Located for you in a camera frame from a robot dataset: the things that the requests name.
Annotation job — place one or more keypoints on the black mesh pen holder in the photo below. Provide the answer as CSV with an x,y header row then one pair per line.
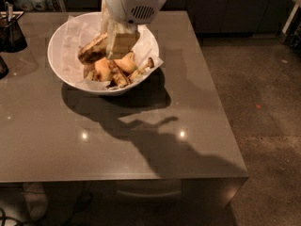
x,y
12,38

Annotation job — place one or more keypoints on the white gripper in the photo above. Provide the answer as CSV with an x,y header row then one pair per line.
x,y
130,8

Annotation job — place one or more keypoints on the banana pieces pile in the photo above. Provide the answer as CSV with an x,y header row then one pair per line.
x,y
118,72

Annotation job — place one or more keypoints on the browned whole banana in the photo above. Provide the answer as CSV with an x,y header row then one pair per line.
x,y
94,50

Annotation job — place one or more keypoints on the white paper liner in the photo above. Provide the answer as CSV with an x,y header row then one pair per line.
x,y
72,38

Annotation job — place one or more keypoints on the white ceramic bowl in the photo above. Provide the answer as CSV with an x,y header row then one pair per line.
x,y
58,51

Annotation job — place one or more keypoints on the dark round object left edge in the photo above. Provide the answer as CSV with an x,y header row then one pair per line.
x,y
3,68

